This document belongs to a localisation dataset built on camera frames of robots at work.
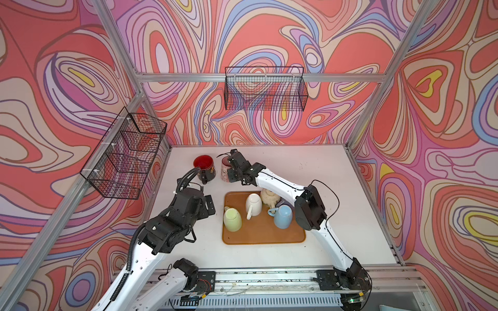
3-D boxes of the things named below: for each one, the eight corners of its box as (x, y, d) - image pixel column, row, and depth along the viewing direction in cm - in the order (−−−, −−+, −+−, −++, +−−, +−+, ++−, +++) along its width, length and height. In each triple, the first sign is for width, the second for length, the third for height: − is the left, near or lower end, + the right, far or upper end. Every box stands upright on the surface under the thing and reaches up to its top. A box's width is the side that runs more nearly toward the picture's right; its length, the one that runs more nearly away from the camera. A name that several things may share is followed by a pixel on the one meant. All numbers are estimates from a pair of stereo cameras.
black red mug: (195, 188, 103) (190, 174, 94) (200, 168, 112) (195, 154, 103) (213, 188, 103) (209, 174, 94) (216, 168, 112) (213, 154, 103)
